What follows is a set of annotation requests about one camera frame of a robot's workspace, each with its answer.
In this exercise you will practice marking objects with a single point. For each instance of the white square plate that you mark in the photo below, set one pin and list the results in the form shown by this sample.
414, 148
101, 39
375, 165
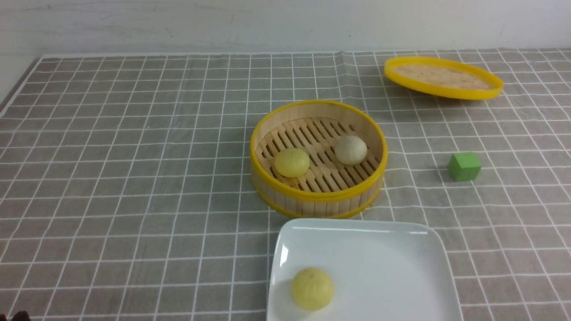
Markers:
382, 271

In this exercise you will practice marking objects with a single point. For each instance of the yellow rimmed bamboo steamer lid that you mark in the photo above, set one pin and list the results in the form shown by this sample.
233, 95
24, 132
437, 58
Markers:
443, 78

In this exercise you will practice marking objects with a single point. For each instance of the green cube block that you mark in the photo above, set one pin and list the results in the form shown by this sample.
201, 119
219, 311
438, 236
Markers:
464, 166

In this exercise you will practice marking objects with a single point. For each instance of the yellow steamed bun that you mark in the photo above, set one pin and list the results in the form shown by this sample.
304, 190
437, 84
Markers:
292, 162
312, 289

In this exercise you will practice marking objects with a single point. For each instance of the yellow steamed bun on plate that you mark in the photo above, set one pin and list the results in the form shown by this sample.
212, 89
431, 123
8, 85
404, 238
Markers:
312, 289

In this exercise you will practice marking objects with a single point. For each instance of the white steamed bun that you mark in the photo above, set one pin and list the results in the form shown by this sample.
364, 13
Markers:
350, 150

